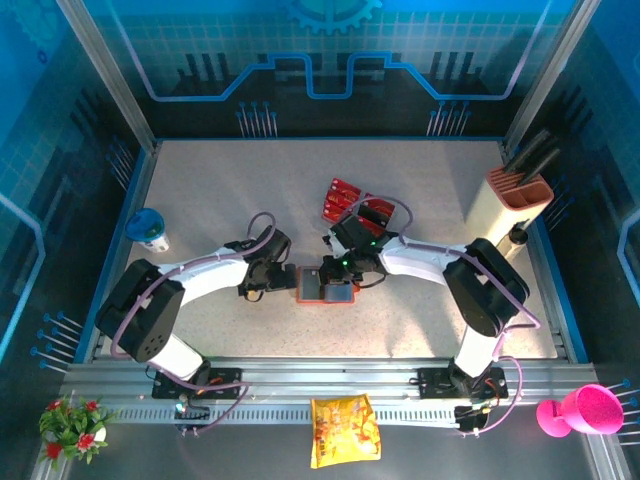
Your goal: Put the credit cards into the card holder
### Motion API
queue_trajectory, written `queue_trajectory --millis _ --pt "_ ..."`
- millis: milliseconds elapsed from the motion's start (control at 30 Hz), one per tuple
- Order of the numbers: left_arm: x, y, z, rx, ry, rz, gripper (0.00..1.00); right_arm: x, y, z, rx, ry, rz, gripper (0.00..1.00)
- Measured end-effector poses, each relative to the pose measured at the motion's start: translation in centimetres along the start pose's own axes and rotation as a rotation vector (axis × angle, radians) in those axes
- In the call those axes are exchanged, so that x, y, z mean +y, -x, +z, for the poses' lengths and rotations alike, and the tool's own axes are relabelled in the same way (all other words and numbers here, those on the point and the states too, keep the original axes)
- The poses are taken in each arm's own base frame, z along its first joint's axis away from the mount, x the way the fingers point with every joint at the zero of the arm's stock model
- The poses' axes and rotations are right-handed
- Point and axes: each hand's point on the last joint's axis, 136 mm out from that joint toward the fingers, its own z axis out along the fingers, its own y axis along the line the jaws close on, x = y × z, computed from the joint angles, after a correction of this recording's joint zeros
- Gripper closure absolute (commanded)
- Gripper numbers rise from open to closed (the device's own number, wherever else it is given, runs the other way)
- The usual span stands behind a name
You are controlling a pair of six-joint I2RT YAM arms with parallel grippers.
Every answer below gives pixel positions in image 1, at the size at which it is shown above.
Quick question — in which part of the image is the yellow snack bag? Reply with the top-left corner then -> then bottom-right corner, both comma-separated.
309,393 -> 382,470

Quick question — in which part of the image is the aluminium mounting rail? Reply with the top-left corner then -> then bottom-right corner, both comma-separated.
59,355 -> 599,426

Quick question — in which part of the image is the white cup with blue lid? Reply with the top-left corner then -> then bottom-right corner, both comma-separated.
124,207 -> 171,254

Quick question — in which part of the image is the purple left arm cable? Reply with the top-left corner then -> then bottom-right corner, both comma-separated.
109,211 -> 280,436

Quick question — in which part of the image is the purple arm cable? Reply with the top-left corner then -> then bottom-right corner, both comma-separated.
342,194 -> 542,437
109,211 -> 280,436

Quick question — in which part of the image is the orange leather card holder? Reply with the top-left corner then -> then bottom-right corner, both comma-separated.
294,264 -> 357,306

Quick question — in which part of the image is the beige knife block orange top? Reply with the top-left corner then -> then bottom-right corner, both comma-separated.
463,166 -> 555,251

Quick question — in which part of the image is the pink plastic goblet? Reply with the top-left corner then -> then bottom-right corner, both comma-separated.
535,383 -> 625,440

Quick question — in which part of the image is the small black-capped white bottle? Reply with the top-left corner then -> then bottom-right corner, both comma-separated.
499,219 -> 531,261

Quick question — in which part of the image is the aluminium frame post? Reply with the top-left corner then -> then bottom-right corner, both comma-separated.
502,0 -> 587,154
53,0 -> 160,154

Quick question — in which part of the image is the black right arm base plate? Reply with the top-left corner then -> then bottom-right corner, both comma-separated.
416,366 -> 510,401

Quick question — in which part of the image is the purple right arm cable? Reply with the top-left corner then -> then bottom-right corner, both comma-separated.
342,194 -> 542,437

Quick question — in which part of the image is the grey slotted cable duct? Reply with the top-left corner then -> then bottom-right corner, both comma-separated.
107,405 -> 464,425

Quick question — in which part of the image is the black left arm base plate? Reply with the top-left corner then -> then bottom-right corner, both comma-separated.
151,366 -> 245,401

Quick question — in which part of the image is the black knife handle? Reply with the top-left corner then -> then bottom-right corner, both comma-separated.
519,145 -> 564,182
504,128 -> 551,174

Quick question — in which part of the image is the potted plant with red flowers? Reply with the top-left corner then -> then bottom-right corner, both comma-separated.
38,394 -> 114,469

